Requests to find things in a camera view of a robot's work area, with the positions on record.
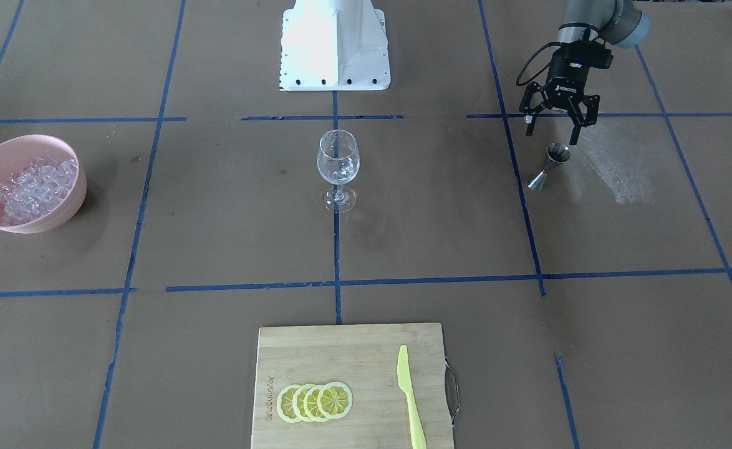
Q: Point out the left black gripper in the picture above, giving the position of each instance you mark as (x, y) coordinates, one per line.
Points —
(564, 87)

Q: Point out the steel double jigger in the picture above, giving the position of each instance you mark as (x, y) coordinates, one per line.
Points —
(556, 155)

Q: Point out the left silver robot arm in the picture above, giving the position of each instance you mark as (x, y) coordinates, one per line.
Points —
(588, 30)

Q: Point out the clear wine glass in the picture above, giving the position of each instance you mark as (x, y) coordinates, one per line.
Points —
(338, 162)

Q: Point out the clear ice cubes pile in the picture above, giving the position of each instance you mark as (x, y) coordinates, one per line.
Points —
(36, 190)

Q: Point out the bamboo cutting board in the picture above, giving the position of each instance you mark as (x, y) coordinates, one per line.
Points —
(364, 357)

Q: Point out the yellow plastic knife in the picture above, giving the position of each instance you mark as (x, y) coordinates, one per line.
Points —
(404, 381)

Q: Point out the pink plastic bowl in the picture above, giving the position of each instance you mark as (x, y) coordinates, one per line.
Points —
(16, 153)

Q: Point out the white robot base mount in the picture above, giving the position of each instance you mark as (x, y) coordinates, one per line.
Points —
(334, 46)

